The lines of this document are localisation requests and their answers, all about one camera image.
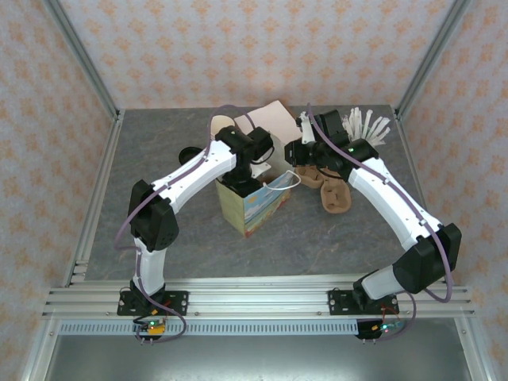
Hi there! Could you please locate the colourful printed paper bag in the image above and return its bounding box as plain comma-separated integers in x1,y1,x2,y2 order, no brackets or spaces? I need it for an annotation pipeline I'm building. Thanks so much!
215,133,302,239

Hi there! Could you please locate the long aluminium base rail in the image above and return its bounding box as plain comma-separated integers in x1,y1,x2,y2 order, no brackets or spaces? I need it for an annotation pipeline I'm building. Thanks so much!
41,276,476,319

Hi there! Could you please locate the aluminium frame post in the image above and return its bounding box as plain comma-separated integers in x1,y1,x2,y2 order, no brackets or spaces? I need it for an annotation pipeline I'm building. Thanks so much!
41,0,122,120
395,0,473,116

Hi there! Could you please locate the stack of black lids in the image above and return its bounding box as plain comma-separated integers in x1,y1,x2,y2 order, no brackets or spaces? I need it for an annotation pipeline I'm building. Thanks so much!
178,145,202,164

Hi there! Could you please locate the brown pulp cup carrier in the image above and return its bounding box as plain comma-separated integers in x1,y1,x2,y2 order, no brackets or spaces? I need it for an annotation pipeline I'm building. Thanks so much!
319,180,353,215
295,164,330,188

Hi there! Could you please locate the grey slotted cable duct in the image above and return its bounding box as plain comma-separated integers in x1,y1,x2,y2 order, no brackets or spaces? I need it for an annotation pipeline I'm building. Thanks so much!
58,320,360,337

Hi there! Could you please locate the stack of pink napkins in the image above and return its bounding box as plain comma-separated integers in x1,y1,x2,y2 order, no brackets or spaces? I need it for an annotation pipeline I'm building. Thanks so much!
233,99,305,138

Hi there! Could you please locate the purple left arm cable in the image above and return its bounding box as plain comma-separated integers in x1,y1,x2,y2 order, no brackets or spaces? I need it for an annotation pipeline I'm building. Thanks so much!
114,104,261,344

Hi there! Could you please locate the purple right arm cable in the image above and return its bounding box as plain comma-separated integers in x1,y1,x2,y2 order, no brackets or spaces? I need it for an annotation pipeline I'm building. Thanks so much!
305,102,456,343

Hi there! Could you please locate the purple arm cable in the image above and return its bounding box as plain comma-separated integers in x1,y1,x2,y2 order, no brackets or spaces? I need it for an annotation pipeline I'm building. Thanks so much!
114,104,261,344
305,102,456,343

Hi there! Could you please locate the grey metal panel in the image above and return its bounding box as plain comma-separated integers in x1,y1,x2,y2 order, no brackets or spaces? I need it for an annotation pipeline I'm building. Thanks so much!
21,335,491,381

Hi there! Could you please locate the stack of paper cups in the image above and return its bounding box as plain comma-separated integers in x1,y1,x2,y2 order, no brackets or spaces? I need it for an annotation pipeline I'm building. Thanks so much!
209,114,235,140

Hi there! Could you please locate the brown napkin tray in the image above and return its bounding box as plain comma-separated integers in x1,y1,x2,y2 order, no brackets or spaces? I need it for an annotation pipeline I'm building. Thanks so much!
281,100,302,124

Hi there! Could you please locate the aluminium side rail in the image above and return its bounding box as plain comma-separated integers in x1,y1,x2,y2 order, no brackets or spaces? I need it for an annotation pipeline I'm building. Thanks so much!
394,106,445,231
62,110,126,287

